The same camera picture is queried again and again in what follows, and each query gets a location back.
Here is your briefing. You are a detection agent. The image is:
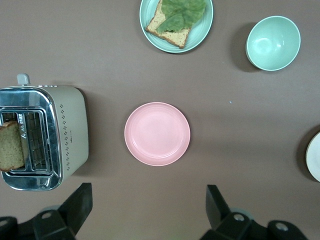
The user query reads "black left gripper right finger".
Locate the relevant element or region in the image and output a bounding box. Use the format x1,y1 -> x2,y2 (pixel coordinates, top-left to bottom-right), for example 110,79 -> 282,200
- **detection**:
199,184 -> 309,240

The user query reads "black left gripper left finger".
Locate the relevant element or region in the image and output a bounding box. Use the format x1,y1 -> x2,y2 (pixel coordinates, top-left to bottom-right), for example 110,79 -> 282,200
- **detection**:
0,182 -> 93,240

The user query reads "pink plate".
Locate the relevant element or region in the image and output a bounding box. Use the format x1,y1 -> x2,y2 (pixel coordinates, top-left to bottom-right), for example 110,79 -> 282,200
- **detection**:
124,101 -> 191,167

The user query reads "beige toaster with chrome top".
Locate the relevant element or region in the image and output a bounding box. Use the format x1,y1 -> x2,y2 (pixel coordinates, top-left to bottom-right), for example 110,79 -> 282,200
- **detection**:
0,73 -> 90,192

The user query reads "brown bread slice in toaster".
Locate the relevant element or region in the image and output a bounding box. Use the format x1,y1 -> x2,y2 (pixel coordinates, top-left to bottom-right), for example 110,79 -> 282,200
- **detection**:
0,120 -> 26,173

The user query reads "beige plate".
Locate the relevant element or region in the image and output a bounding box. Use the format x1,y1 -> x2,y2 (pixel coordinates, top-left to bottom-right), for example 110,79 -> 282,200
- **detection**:
305,131 -> 320,183

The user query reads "green bowl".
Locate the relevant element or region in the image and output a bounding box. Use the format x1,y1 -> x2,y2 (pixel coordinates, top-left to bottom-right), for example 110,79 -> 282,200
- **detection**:
245,15 -> 302,72

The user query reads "toast slice under lettuce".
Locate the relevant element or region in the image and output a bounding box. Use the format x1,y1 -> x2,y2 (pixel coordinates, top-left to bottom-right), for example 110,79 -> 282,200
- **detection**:
145,0 -> 193,50

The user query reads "green plate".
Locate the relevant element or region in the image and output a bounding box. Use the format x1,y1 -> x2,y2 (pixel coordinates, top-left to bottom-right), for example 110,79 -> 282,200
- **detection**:
139,0 -> 214,54

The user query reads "green lettuce leaf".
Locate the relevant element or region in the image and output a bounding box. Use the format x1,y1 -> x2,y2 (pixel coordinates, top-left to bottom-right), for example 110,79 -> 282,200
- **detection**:
156,0 -> 208,33

